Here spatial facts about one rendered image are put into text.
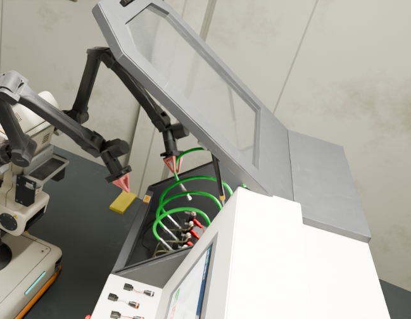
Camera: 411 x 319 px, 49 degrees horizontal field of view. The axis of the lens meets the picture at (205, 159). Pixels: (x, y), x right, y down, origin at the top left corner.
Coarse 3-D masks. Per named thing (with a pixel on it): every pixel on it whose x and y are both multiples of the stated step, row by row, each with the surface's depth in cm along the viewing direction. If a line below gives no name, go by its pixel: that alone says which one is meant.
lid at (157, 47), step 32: (128, 0) 154; (160, 0) 191; (128, 32) 144; (160, 32) 172; (192, 32) 197; (128, 64) 135; (160, 64) 153; (192, 64) 177; (224, 64) 205; (160, 96) 138; (192, 96) 157; (224, 96) 183; (192, 128) 142; (224, 128) 161; (256, 128) 189; (224, 160) 146; (256, 160) 165; (288, 160) 189; (256, 192) 151; (288, 192) 165
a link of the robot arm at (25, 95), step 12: (24, 84) 160; (0, 96) 156; (12, 96) 155; (24, 96) 158; (36, 96) 162; (36, 108) 163; (48, 108) 165; (48, 120) 167; (60, 120) 167; (72, 120) 172; (72, 132) 172; (84, 132) 174; (96, 132) 179; (84, 144) 175; (96, 144) 176
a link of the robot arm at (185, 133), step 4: (156, 124) 208; (160, 124) 207; (172, 124) 212; (176, 124) 209; (180, 124) 206; (160, 128) 208; (164, 128) 207; (168, 128) 208; (172, 128) 209; (176, 128) 208; (180, 128) 207; (184, 128) 207; (176, 132) 208; (180, 132) 207; (184, 132) 206; (188, 132) 210; (176, 136) 208; (180, 136) 208; (184, 136) 208
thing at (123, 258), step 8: (152, 192) 238; (144, 208) 225; (136, 216) 218; (144, 216) 220; (136, 224) 213; (136, 232) 208; (128, 240) 203; (136, 240) 215; (128, 248) 198; (120, 256) 193; (128, 256) 194; (120, 264) 189
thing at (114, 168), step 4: (112, 160) 182; (116, 160) 183; (108, 164) 182; (112, 164) 182; (116, 164) 183; (120, 164) 185; (108, 168) 183; (112, 168) 182; (116, 168) 182; (120, 168) 184; (124, 168) 183; (112, 172) 183; (116, 172) 183; (120, 172) 181; (124, 172) 181; (108, 176) 184; (112, 176) 183; (116, 176) 183
